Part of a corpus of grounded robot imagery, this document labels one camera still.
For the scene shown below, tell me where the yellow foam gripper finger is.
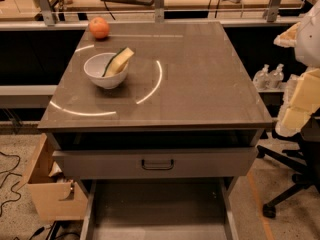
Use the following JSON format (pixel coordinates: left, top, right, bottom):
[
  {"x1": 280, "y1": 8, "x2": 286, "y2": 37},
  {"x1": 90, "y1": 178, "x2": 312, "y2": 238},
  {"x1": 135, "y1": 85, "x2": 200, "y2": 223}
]
[{"x1": 275, "y1": 67, "x2": 320, "y2": 137}]

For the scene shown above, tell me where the yellow green sponge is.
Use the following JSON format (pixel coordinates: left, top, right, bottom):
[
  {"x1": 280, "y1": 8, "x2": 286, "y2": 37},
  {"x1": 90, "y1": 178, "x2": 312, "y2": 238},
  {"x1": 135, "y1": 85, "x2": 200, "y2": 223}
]
[{"x1": 103, "y1": 47, "x2": 134, "y2": 77}]

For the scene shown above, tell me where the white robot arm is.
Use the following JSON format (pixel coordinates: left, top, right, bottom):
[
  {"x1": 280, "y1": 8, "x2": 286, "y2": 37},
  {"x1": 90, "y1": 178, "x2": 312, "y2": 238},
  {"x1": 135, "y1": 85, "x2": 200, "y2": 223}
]
[{"x1": 274, "y1": 1, "x2": 320, "y2": 137}]

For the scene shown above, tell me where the grey counter cabinet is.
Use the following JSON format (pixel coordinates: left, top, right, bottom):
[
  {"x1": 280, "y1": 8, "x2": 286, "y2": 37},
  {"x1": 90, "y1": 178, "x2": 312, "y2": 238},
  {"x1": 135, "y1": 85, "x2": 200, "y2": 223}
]
[{"x1": 39, "y1": 22, "x2": 272, "y2": 240}]

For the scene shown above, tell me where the white ceramic bowl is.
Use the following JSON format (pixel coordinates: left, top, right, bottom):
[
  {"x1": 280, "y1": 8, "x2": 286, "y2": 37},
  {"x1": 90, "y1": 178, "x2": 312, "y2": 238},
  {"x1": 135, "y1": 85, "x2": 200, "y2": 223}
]
[{"x1": 84, "y1": 53, "x2": 128, "y2": 89}]

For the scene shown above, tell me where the clear bottle right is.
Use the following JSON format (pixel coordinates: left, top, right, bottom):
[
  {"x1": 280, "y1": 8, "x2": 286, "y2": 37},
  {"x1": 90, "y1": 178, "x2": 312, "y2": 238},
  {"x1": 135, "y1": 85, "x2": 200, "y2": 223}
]
[{"x1": 268, "y1": 64, "x2": 284, "y2": 89}]

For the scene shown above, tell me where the clear bottle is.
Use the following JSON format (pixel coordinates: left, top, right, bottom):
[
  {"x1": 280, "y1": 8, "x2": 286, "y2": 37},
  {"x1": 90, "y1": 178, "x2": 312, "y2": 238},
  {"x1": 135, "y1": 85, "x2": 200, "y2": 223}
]
[
  {"x1": 268, "y1": 64, "x2": 284, "y2": 89},
  {"x1": 253, "y1": 64, "x2": 269, "y2": 90}
]

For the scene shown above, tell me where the black office chair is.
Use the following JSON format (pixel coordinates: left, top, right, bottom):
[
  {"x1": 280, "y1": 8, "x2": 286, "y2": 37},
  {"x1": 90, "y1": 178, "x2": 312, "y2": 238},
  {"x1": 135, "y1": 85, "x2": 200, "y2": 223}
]
[{"x1": 255, "y1": 115, "x2": 320, "y2": 219}]

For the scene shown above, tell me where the clear bottle left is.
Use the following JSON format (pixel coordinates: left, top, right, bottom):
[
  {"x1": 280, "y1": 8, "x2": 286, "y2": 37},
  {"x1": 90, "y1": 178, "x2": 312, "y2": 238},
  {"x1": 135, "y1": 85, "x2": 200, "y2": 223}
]
[{"x1": 253, "y1": 64, "x2": 269, "y2": 90}]

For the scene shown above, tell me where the orange fruit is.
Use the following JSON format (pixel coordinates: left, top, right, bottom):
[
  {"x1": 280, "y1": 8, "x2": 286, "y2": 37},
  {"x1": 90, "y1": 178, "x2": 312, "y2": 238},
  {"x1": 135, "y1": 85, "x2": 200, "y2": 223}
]
[{"x1": 89, "y1": 17, "x2": 110, "y2": 39}]

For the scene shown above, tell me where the cardboard box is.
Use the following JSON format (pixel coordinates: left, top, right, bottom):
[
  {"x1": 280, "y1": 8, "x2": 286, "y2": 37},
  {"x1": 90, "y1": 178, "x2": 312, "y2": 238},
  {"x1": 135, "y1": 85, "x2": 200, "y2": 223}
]
[{"x1": 16, "y1": 134, "x2": 88, "y2": 222}]

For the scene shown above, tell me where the grey metal post right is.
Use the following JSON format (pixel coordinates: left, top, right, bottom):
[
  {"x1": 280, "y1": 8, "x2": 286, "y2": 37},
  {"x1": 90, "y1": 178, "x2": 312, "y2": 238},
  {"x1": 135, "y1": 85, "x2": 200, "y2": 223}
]
[{"x1": 264, "y1": 0, "x2": 282, "y2": 22}]

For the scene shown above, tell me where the grey metal post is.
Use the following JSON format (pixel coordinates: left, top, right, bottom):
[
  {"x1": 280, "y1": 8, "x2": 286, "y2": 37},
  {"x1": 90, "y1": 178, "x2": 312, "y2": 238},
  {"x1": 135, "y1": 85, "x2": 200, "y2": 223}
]
[
  {"x1": 36, "y1": 0, "x2": 56, "y2": 26},
  {"x1": 264, "y1": 0, "x2": 282, "y2": 22},
  {"x1": 154, "y1": 0, "x2": 164, "y2": 23}
]

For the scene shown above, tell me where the grey drawer with handle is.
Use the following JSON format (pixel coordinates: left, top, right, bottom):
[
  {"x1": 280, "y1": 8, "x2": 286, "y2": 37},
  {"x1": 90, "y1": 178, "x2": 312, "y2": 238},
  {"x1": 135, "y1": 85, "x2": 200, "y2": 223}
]
[{"x1": 53, "y1": 147, "x2": 257, "y2": 180}]

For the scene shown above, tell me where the grey metal post centre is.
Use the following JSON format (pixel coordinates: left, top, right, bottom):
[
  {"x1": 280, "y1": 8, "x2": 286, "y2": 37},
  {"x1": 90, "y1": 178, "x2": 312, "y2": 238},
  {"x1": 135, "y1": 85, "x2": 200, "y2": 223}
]
[{"x1": 154, "y1": 0, "x2": 164, "y2": 23}]

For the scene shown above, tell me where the grey metal post left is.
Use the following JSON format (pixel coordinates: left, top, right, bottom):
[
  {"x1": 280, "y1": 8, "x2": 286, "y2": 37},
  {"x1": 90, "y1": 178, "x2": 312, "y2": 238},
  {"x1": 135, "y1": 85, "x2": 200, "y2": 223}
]
[{"x1": 36, "y1": 0, "x2": 56, "y2": 26}]

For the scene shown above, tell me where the black floor cable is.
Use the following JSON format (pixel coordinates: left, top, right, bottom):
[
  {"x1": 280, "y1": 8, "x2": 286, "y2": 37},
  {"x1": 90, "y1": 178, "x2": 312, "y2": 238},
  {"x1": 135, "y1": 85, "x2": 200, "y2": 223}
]
[{"x1": 0, "y1": 150, "x2": 23, "y2": 218}]

